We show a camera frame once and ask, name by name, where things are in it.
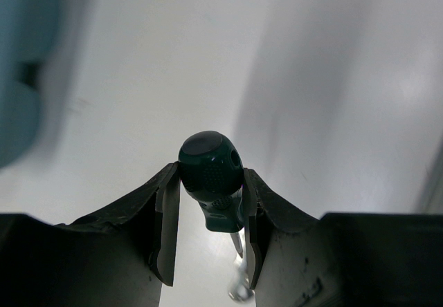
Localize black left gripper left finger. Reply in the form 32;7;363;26
1;163;180;306

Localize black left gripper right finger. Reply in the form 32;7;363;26
243;169;442;306

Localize green stubby screwdriver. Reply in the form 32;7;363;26
178;131;253;303

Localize teal four-compartment tray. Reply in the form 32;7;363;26
1;0;61;167

